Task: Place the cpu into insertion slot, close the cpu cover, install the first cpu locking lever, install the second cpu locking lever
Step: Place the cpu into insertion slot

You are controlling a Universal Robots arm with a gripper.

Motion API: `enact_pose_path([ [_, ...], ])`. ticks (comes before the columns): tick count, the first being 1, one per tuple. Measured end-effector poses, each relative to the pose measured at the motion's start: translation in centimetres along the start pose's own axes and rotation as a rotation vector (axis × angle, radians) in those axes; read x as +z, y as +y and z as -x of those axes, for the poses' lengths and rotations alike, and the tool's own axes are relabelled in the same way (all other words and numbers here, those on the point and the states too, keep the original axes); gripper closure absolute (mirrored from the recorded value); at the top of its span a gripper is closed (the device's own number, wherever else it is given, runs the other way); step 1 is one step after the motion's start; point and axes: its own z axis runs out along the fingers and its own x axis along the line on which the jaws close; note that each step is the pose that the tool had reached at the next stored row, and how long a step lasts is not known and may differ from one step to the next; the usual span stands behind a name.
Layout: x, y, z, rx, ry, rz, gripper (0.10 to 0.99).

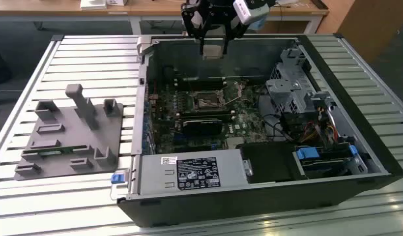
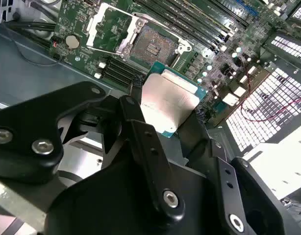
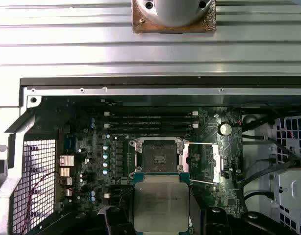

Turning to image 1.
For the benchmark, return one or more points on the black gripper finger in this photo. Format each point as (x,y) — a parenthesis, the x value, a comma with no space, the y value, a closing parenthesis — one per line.
(189,33)
(226,46)

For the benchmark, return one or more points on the silver CPU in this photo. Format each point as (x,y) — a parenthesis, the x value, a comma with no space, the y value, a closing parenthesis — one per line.
(213,52)

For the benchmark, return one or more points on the black RAM slot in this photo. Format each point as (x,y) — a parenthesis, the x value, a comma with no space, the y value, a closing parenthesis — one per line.
(205,87)
(205,81)
(205,112)

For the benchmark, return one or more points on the CPU socket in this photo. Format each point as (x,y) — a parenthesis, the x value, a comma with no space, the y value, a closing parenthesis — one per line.
(206,102)

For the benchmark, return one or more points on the black expansion slot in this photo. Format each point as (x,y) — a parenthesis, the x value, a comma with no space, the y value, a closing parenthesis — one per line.
(192,148)

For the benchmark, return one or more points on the black plastic cover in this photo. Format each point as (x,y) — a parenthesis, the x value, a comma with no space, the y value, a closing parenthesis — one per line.
(270,162)

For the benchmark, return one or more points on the grey case release latch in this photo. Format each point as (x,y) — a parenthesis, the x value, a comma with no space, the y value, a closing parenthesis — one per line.
(146,45)

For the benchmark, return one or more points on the white flat object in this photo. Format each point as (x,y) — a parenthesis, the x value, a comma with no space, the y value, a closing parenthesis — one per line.
(288,2)

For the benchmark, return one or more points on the white black box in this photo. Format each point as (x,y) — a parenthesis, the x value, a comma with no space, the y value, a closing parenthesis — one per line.
(118,3)

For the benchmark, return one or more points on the metal disk bay cage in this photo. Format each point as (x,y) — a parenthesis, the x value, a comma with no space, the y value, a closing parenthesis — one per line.
(288,98)

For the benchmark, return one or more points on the green motherboard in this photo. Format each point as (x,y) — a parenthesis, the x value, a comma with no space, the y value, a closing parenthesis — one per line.
(248,118)

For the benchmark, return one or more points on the black graphics card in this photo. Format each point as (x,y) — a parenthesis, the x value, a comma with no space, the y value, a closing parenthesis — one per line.
(202,126)

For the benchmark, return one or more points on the small silver heatsink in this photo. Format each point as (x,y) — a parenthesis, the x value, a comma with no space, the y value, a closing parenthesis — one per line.
(236,142)

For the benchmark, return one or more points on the wooden desk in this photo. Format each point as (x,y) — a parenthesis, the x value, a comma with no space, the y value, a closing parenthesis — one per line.
(57,12)

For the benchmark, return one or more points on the wooden cabinet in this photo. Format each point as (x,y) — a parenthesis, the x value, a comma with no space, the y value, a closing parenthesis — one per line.
(369,24)

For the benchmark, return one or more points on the blue disk carrier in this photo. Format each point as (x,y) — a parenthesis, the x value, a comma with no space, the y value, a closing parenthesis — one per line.
(309,153)

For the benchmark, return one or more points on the grey parts rack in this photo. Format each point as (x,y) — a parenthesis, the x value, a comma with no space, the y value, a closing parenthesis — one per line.
(77,137)

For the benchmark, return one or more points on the grey power supply unit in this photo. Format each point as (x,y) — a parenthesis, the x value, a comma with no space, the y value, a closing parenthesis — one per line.
(156,172)

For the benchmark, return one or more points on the blue plastic tab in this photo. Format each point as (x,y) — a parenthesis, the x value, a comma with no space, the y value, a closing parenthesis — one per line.
(353,151)

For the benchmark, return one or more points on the blue case latch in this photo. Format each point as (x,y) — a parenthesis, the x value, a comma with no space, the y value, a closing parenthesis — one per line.
(118,177)

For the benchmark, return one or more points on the black PC case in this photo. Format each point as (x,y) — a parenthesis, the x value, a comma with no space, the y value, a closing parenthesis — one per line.
(221,211)

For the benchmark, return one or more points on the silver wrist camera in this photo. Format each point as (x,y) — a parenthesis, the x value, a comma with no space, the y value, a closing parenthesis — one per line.
(242,11)

